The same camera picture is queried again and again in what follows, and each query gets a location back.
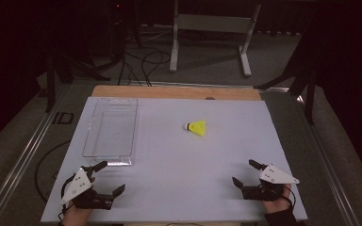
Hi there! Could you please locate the yellow shuttlecock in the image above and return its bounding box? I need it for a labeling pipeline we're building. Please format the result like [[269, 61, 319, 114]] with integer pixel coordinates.
[[184, 120, 206, 137]]

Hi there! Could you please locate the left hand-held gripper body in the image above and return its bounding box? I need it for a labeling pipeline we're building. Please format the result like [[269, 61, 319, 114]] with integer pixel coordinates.
[[59, 167, 114, 211]]

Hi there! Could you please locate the black floor cable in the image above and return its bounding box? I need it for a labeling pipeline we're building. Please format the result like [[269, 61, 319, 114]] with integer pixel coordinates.
[[34, 139, 72, 203]]

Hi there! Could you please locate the person's left hand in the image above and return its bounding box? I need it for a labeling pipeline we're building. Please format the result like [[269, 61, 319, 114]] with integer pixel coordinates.
[[61, 202, 92, 226]]

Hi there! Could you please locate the person's right hand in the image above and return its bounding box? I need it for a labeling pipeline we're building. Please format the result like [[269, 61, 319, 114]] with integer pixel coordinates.
[[261, 184, 293, 215]]

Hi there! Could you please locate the black cable bundle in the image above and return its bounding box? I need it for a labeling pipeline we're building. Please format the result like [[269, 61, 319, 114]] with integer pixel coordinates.
[[117, 46, 173, 88]]

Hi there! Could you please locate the clear plastic tray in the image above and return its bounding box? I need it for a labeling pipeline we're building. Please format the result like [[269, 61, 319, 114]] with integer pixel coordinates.
[[82, 97, 139, 167]]

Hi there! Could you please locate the white metal stand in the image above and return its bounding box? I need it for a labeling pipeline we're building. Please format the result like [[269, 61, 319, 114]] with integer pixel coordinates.
[[169, 0, 262, 78]]

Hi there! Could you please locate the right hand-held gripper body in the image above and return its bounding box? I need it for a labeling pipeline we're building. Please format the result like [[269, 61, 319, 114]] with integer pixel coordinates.
[[241, 163, 301, 202]]

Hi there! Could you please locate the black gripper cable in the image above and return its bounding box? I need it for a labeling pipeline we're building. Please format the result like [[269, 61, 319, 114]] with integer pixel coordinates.
[[279, 187, 297, 208], [57, 171, 78, 222]]

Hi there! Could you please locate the black tripod stand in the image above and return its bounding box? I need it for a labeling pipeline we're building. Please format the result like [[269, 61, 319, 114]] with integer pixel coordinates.
[[45, 18, 123, 113], [254, 8, 320, 125]]

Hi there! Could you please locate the white board table cover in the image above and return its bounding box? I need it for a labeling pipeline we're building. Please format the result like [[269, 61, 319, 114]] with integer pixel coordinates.
[[41, 96, 308, 224]]

